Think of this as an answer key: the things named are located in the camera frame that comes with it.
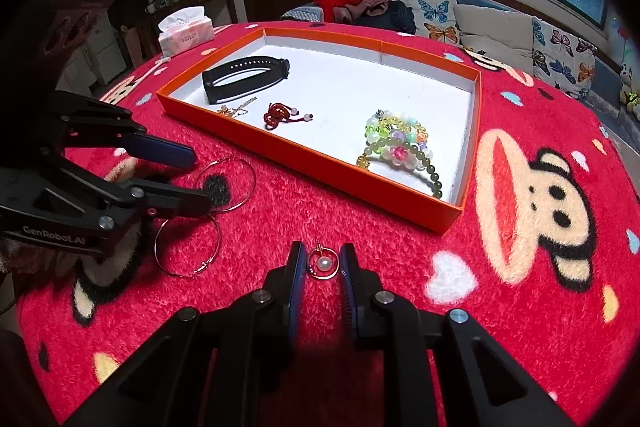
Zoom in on silver hoop earring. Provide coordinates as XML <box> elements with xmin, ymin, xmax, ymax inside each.
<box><xmin>194</xmin><ymin>156</ymin><xmax>257</xmax><ymax>213</ymax></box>
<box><xmin>152</xmin><ymin>215</ymin><xmax>222</xmax><ymax>280</ymax></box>

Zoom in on black fitness band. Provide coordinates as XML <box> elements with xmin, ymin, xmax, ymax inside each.
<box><xmin>202</xmin><ymin>55</ymin><xmax>290</xmax><ymax>105</ymax></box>

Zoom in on red knot charm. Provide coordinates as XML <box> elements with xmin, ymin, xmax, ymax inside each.
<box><xmin>264</xmin><ymin>103</ymin><xmax>314</xmax><ymax>131</ymax></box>

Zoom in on pearl ring earring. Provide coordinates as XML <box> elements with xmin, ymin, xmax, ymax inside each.
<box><xmin>306</xmin><ymin>244</ymin><xmax>340</xmax><ymax>281</ymax></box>

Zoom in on gold green bead bracelet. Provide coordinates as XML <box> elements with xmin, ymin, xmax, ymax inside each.
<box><xmin>354</xmin><ymin>136</ymin><xmax>445</xmax><ymax>200</ymax></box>

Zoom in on pink tissue pack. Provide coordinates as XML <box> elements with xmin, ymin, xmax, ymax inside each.
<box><xmin>158</xmin><ymin>5</ymin><xmax>215</xmax><ymax>57</ymax></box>

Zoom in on red monkey print blanket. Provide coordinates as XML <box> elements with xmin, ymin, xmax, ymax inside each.
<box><xmin>2</xmin><ymin>23</ymin><xmax>639</xmax><ymax>426</ymax></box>

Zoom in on pile of clothes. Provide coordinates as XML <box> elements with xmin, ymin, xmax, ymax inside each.
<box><xmin>312</xmin><ymin>0</ymin><xmax>416</xmax><ymax>35</ymax></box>

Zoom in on orange tray white interior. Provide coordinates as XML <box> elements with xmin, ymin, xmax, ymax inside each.
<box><xmin>157</xmin><ymin>26</ymin><xmax>482</xmax><ymax>234</ymax></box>

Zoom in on plush toys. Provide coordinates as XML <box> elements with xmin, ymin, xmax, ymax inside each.
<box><xmin>620</xmin><ymin>63</ymin><xmax>640</xmax><ymax>120</ymax></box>

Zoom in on butterfly pillow left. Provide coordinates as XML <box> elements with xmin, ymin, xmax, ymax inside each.
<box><xmin>399</xmin><ymin>0</ymin><xmax>461</xmax><ymax>46</ymax></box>

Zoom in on butterfly pillow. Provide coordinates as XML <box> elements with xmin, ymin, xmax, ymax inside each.
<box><xmin>399</xmin><ymin>0</ymin><xmax>461</xmax><ymax>46</ymax></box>
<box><xmin>532</xmin><ymin>17</ymin><xmax>598</xmax><ymax>100</ymax></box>

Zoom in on butterfly pillow right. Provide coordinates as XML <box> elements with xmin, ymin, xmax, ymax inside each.
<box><xmin>532</xmin><ymin>17</ymin><xmax>598</xmax><ymax>100</ymax></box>

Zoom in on blue sofa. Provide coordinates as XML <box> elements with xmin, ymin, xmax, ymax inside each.
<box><xmin>281</xmin><ymin>0</ymin><xmax>639</xmax><ymax>143</ymax></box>

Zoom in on beige cushion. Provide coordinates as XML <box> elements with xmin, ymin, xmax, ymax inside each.
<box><xmin>454</xmin><ymin>4</ymin><xmax>534</xmax><ymax>75</ymax></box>

